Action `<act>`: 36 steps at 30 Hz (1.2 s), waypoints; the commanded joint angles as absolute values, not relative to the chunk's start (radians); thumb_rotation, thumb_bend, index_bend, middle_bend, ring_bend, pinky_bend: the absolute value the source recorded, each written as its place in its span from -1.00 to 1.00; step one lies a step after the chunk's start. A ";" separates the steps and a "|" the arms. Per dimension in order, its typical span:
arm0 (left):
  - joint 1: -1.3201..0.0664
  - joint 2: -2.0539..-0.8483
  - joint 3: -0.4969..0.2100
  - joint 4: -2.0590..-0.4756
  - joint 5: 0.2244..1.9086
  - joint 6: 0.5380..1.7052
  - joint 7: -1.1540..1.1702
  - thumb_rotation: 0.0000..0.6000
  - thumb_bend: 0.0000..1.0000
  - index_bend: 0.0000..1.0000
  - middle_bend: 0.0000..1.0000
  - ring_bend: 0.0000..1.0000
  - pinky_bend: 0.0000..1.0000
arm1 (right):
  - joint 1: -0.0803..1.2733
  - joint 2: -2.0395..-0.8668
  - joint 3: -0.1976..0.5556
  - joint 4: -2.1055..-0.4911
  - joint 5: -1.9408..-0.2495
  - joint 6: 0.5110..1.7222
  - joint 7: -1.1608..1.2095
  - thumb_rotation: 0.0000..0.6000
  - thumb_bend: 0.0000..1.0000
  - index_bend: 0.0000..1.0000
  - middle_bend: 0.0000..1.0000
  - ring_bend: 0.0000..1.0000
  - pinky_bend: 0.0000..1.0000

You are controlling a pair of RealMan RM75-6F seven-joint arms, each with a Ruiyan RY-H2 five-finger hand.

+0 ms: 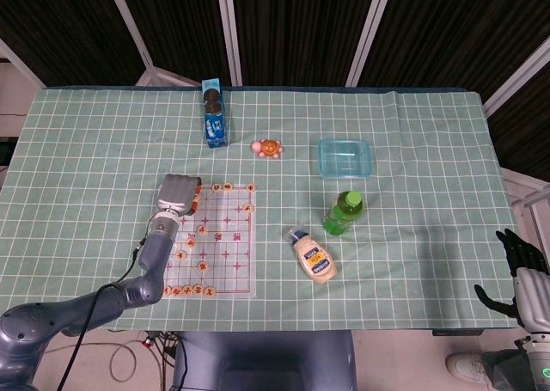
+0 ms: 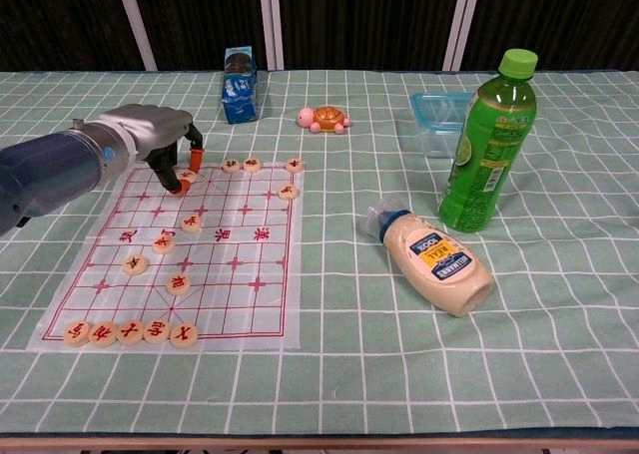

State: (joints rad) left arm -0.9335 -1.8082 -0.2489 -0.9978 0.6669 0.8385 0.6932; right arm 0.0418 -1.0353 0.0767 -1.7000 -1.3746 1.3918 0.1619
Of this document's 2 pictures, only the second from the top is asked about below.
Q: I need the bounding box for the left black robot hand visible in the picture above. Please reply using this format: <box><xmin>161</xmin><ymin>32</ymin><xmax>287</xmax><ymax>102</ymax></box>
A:
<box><xmin>95</xmin><ymin>103</ymin><xmax>206</xmax><ymax>197</ymax></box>

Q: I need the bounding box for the blue cookie box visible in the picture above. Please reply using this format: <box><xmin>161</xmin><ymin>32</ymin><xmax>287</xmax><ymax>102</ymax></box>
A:
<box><xmin>223</xmin><ymin>46</ymin><xmax>261</xmax><ymax>125</ymax></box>

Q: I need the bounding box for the pink orange turtle toy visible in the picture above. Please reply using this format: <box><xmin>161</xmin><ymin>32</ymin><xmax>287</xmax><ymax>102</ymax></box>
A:
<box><xmin>298</xmin><ymin>105</ymin><xmax>352</xmax><ymax>135</ymax></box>

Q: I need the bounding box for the translucent xiangqi board sheet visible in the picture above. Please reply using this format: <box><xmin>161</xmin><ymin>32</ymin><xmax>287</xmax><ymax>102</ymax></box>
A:
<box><xmin>27</xmin><ymin>162</ymin><xmax>306</xmax><ymax>353</ymax></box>

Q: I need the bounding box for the clear blue plastic container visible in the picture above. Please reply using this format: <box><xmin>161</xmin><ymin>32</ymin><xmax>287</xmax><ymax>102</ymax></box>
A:
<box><xmin>409</xmin><ymin>90</ymin><xmax>481</xmax><ymax>160</ymax></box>

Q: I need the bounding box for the mayonnaise squeeze bottle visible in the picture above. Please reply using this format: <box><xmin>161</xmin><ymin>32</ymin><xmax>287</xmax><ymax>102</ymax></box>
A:
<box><xmin>365</xmin><ymin>198</ymin><xmax>495</xmax><ymax>318</ymax></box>

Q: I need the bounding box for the green tea bottle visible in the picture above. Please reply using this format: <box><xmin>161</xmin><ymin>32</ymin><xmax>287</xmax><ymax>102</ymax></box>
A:
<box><xmin>437</xmin><ymin>47</ymin><xmax>539</xmax><ymax>234</ymax></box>

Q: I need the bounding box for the green checked tablecloth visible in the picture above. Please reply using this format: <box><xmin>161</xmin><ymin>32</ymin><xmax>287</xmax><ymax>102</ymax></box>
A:
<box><xmin>0</xmin><ymin>68</ymin><xmax>639</xmax><ymax>433</ymax></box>

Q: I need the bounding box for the white partition frame post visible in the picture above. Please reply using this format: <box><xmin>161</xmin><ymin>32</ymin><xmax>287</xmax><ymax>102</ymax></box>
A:
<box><xmin>113</xmin><ymin>0</ymin><xmax>159</xmax><ymax>72</ymax></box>
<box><xmin>257</xmin><ymin>0</ymin><xmax>287</xmax><ymax>71</ymax></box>
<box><xmin>442</xmin><ymin>0</ymin><xmax>484</xmax><ymax>71</ymax></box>

